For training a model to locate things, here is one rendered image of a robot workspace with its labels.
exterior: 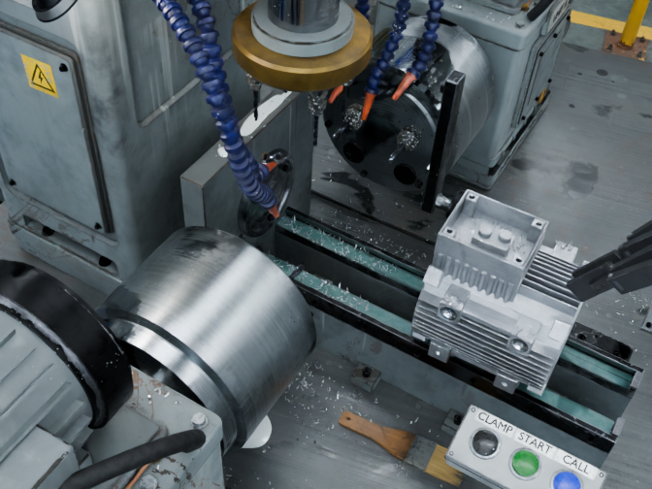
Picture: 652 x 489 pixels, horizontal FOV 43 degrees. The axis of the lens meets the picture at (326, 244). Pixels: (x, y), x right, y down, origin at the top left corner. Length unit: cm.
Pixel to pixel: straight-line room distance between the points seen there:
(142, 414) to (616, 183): 118
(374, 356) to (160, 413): 51
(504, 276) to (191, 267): 40
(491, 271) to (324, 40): 36
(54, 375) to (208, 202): 49
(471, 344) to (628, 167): 79
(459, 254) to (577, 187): 68
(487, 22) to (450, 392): 63
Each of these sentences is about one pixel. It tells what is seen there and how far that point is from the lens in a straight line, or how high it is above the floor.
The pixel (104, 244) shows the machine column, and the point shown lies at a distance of 136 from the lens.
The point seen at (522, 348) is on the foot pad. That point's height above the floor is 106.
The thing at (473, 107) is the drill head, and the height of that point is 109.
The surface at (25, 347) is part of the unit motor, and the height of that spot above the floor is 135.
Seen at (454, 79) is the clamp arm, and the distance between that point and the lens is 118.
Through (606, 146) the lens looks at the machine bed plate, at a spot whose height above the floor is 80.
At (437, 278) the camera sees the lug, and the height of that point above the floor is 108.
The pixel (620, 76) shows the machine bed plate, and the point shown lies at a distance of 210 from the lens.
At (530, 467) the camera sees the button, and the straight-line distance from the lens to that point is 101.
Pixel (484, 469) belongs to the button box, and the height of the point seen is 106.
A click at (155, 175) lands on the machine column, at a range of 127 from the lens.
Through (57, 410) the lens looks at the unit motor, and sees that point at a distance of 76.
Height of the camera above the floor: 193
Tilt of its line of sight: 47 degrees down
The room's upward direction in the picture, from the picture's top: 4 degrees clockwise
